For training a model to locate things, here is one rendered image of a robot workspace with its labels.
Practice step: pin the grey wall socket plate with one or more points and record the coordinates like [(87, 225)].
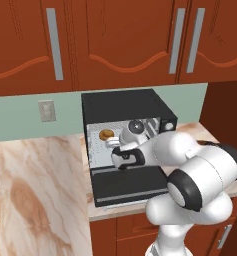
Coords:
[(46, 110)]

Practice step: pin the round brown bread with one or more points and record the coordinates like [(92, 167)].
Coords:
[(105, 134)]

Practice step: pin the silver toaster oven knob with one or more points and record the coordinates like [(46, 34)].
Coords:
[(169, 126)]

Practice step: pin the red-brown tall cabinet panel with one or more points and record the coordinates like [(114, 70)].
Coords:
[(225, 106)]

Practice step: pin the black toaster oven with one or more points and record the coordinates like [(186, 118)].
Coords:
[(123, 105)]

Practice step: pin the black toaster oven door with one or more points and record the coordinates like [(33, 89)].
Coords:
[(130, 183)]

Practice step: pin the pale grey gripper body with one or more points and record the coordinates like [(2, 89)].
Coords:
[(112, 142)]

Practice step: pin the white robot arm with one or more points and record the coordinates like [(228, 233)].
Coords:
[(203, 173)]

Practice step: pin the red-brown base cupboard door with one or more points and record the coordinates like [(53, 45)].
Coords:
[(102, 238), (206, 240)]

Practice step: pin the red-brown wall cupboard door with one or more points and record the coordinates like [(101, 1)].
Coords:
[(223, 36), (123, 36), (20, 43)]

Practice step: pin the red-brown drawer front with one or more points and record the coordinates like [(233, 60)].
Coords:
[(135, 225)]

